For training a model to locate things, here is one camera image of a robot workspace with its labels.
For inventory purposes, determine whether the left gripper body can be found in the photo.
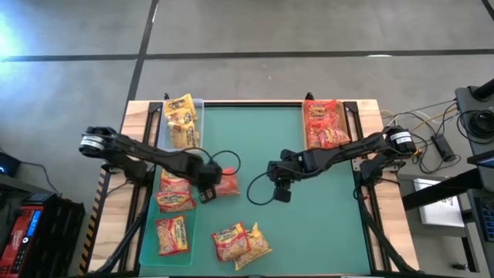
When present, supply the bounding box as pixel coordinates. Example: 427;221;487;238
191;160;224;191

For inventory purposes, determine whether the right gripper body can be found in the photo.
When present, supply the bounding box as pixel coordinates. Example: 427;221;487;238
267;148;308;188

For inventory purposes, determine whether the red beef ramen pack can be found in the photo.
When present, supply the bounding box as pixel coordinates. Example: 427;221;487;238
155;191;198;214
154;215;191;257
211;221;252;263
159;168;191;193

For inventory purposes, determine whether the clear plastic bin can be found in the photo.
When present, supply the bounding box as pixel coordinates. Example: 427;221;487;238
157;99;206;155

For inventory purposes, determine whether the tan plastic bin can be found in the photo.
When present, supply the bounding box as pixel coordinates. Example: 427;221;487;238
301;100;350;151

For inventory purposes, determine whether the green plastic bin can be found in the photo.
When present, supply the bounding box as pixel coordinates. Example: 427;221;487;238
138;192;198;268

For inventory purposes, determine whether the yellow black hazard tape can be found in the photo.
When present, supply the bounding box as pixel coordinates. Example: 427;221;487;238
79;169;111;276

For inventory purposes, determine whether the black power brick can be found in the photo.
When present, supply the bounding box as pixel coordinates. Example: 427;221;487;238
431;134;458;163

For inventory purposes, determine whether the white paper sheet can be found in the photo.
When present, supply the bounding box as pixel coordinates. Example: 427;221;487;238
412;177;465;229

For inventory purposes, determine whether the black plastic crate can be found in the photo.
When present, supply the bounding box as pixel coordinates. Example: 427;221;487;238
21;194;86;278

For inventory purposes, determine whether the grey desk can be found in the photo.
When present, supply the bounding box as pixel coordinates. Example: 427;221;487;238
454;79;494;278

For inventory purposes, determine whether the black device with blue light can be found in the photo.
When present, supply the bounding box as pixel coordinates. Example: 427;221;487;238
0;151;22;178

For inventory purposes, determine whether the red equipment case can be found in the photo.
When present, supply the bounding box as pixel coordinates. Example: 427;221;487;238
0;205;44;278

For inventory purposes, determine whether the black keyboard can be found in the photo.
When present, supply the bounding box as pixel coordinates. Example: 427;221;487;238
478;196;494;242

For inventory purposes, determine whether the black pole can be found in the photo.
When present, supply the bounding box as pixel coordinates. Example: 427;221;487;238
472;79;494;100

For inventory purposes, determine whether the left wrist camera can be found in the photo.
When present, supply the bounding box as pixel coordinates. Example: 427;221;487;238
198;186;218;205

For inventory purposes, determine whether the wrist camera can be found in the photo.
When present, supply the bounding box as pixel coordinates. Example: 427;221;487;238
198;186;218;205
272;187;293;204

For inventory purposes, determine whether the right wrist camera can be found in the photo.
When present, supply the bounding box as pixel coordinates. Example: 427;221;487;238
272;187;293;204

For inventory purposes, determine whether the left camera cable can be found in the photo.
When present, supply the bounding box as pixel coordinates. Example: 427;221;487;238
181;146;242;177

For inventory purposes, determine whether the camera cable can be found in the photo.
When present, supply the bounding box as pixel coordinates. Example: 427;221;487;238
245;169;279;206
181;146;242;177

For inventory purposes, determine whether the right camera cable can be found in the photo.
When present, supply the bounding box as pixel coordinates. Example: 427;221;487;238
245;169;279;206

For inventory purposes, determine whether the black aluminium table frame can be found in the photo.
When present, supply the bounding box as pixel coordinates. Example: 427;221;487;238
92;91;421;277

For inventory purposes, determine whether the yellow cable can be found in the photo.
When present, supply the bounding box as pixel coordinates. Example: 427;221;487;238
393;110;460;159

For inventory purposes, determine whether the coiled black cable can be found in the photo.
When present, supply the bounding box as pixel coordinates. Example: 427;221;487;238
457;110;494;146

